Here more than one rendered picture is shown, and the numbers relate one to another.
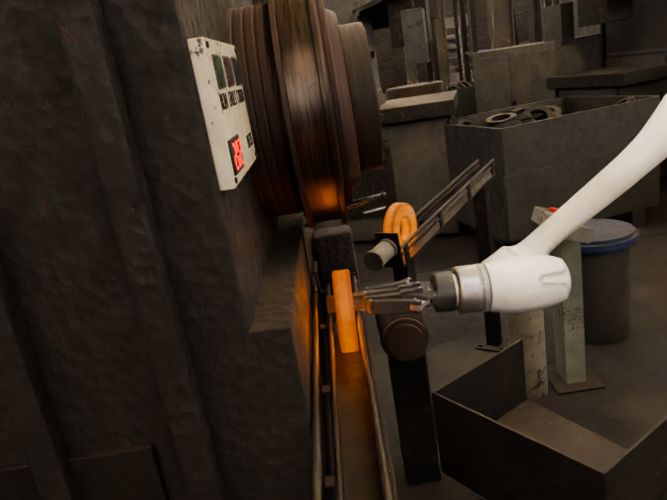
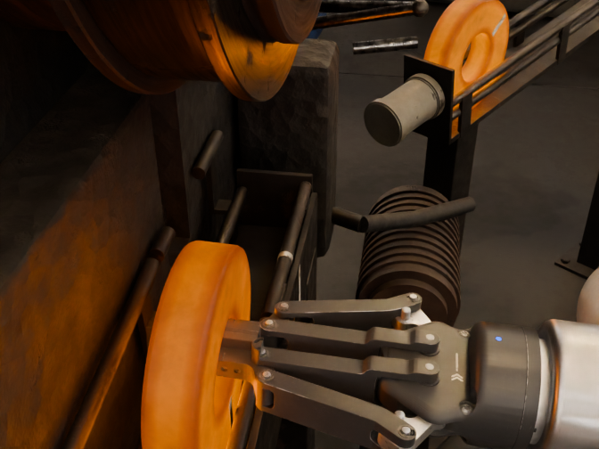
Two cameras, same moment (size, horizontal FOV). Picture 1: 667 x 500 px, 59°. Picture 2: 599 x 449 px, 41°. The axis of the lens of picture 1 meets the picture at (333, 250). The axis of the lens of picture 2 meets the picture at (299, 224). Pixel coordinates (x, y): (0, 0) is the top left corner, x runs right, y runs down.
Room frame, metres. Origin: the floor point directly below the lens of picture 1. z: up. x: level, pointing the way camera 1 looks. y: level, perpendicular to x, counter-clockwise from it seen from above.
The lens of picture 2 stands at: (0.67, -0.11, 1.11)
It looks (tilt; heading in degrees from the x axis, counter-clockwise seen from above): 35 degrees down; 7
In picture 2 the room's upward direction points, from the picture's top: straight up
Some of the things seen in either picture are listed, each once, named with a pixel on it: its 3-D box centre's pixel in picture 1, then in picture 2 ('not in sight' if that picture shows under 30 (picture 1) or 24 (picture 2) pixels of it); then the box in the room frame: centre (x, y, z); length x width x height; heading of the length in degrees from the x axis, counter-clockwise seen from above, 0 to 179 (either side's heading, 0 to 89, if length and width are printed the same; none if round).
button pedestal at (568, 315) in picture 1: (567, 298); not in sight; (1.86, -0.76, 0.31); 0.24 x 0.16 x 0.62; 178
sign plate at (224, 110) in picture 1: (228, 109); not in sight; (0.86, 0.11, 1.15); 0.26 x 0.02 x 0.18; 178
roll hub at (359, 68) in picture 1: (361, 98); not in sight; (1.19, -0.10, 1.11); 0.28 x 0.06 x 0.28; 178
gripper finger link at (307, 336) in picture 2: (392, 295); (346, 348); (1.04, -0.09, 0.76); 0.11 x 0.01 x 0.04; 87
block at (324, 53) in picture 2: (336, 275); (285, 150); (1.43, 0.00, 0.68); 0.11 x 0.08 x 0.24; 88
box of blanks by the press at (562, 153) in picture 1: (541, 168); not in sight; (3.61, -1.36, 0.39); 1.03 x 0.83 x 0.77; 103
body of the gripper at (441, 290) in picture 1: (429, 293); (454, 379); (1.03, -0.16, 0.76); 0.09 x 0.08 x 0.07; 89
